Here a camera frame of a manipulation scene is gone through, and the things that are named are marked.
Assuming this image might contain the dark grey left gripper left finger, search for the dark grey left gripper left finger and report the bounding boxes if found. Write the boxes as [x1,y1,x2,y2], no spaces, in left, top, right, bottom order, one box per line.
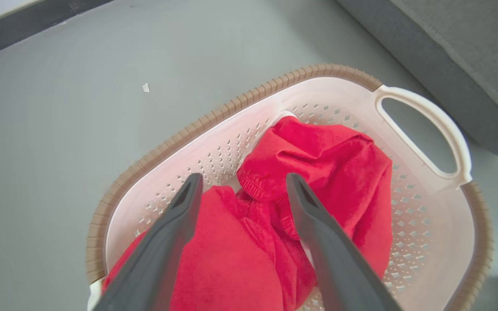
[93,173,204,311]

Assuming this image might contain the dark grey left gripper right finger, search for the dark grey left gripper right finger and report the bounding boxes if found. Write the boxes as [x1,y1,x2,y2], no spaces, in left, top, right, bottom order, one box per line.
[286,173,403,311]

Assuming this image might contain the red clothing with white trim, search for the red clothing with white trim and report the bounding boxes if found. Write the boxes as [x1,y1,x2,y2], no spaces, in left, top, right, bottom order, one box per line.
[102,116,393,311]

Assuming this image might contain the white perforated laundry basket brown rim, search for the white perforated laundry basket brown rim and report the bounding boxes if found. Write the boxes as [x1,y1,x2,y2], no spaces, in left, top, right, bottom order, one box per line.
[86,64,494,311]

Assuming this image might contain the grey fabric sofa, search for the grey fabric sofa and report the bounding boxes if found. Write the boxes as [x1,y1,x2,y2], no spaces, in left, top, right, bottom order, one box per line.
[335,0,498,164]

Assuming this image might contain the black baseboard strip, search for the black baseboard strip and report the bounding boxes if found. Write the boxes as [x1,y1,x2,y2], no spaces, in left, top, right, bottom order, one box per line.
[0,0,113,64]

